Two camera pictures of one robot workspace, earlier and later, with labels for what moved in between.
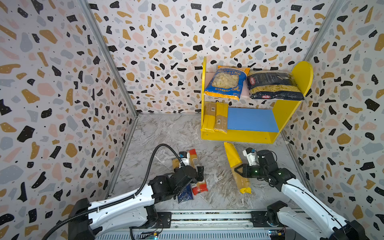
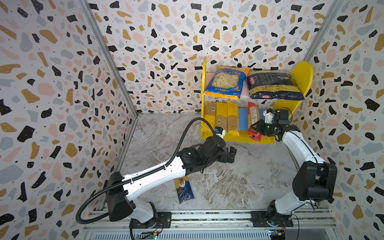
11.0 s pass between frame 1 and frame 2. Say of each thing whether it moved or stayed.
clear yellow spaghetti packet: stayed
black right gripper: moved
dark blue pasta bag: stayed
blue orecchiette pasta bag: stayed
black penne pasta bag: stayed
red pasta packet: moved
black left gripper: moved
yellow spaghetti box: moved
